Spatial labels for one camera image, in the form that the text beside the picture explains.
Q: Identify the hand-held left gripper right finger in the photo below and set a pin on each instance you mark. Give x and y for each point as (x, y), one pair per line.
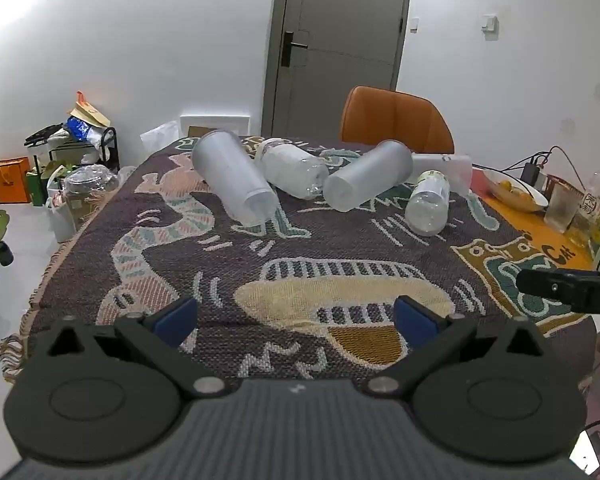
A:
(414, 322)

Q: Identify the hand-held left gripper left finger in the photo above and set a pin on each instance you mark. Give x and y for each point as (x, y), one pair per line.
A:
(176, 321)

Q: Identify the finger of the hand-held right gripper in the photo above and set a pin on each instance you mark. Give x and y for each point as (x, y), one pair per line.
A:
(565, 287)

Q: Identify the short frosted plastic cup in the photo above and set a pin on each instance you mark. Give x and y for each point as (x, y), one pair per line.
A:
(365, 177)

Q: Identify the tall frosted plastic cup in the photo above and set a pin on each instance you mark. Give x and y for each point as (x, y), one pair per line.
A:
(227, 175)

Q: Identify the white plastic cup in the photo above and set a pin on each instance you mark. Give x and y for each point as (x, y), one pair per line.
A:
(452, 170)

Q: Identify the orange table mat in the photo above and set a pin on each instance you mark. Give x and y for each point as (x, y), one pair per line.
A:
(530, 232)

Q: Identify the clear drinking glass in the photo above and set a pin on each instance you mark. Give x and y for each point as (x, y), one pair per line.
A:
(562, 207)

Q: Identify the clear bottle white label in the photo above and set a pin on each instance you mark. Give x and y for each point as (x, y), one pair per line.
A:
(591, 200)

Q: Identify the white bowl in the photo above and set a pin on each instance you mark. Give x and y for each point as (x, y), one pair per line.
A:
(530, 200)

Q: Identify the printed woven blanket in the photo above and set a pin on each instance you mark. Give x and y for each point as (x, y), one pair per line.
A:
(330, 245)

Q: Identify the yellow fruit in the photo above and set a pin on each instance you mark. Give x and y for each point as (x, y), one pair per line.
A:
(509, 187)

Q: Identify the small green label bottle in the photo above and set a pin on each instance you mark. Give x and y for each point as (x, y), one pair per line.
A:
(428, 205)

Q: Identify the black power adapter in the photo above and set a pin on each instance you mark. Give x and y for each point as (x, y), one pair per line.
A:
(533, 172)

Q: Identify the clear plastic container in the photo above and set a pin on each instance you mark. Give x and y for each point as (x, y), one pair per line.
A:
(90, 180)

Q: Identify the white card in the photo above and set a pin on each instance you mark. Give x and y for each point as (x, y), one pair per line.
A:
(586, 452)

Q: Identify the black storage rack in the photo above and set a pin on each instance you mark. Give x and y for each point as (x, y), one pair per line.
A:
(107, 152)

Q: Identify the clear plastic bottle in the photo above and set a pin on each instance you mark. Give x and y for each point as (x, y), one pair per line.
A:
(292, 170)

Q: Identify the green box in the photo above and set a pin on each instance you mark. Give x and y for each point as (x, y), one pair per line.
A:
(36, 187)

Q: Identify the white flat board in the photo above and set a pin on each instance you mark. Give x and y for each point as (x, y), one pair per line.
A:
(215, 122)

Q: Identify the orange chair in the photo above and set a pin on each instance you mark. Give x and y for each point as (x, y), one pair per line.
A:
(395, 120)

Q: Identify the blue white plastic bag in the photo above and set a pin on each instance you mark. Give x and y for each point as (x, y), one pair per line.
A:
(80, 130)

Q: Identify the orange box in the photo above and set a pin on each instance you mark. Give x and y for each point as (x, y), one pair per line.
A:
(11, 180)

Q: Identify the brown paper bag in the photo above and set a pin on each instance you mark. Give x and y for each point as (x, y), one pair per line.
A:
(87, 112)

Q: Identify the grey door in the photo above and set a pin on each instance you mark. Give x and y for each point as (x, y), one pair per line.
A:
(340, 35)

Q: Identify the large white wall switch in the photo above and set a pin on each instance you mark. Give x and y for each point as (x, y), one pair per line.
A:
(490, 22)

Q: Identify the small white wall switch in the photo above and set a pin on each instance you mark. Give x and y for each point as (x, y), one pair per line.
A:
(414, 24)

